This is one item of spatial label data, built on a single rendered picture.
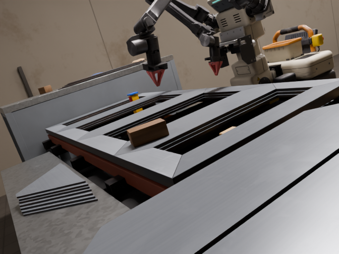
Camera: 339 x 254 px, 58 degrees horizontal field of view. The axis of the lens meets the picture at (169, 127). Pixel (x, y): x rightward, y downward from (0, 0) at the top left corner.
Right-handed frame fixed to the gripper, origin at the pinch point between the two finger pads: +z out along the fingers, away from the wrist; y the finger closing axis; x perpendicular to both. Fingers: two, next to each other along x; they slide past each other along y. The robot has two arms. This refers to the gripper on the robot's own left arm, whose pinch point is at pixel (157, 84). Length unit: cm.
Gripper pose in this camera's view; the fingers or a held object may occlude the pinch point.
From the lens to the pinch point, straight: 130.6
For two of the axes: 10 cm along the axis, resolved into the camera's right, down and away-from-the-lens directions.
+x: 8.2, -3.4, 4.7
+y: 5.6, 2.8, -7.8
